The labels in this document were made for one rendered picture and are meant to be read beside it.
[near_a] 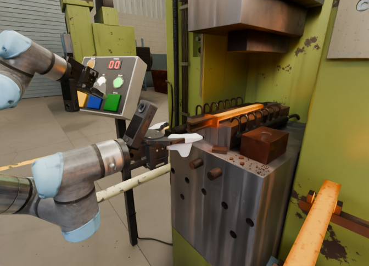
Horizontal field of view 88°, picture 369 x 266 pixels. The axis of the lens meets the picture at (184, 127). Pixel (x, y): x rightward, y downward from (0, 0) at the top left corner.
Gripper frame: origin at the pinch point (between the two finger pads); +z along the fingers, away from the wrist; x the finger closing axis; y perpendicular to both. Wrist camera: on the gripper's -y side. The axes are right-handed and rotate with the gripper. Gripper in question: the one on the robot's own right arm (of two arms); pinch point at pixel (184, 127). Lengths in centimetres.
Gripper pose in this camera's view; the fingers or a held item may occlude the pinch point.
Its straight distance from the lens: 55.5
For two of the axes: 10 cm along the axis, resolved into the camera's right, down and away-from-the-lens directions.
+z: 7.6, -2.1, 6.2
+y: 0.0, 9.5, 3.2
